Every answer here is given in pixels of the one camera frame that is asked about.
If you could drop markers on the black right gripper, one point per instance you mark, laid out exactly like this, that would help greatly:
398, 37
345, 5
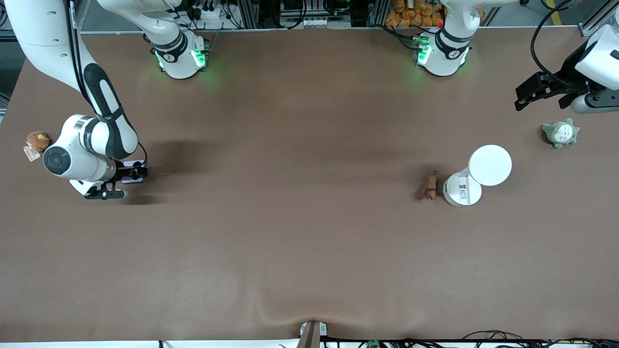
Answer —
121, 172

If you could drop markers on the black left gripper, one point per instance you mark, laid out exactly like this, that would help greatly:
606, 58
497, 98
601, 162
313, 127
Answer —
572, 69

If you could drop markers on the lilac folding phone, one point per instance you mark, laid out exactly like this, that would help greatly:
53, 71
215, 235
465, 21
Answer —
133, 163

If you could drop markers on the brown lion statue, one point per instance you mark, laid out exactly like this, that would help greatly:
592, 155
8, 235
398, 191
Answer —
431, 186

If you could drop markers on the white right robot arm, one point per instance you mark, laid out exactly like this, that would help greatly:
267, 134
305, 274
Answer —
38, 29

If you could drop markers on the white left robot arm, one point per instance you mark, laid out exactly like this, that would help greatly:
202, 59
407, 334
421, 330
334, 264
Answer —
449, 48

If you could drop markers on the grey green totoro plush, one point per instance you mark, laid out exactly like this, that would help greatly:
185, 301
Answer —
561, 133

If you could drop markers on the white round desk lamp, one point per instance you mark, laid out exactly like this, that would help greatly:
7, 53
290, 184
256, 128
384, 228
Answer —
488, 166

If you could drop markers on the brown plush toy with tag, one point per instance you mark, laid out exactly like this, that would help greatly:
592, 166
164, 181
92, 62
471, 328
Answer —
37, 141

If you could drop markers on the orange bagged snacks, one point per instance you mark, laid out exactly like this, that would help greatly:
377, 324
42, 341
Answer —
411, 14

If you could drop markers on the white power strip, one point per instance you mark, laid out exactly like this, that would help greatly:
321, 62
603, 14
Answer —
208, 12

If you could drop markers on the grey equipment rack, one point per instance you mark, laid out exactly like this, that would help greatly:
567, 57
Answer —
314, 14

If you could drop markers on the aluminium frame post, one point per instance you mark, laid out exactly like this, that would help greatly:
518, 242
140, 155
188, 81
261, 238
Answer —
587, 30

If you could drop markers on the metal table edge bracket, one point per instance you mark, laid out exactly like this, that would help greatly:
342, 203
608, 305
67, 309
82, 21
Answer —
312, 333

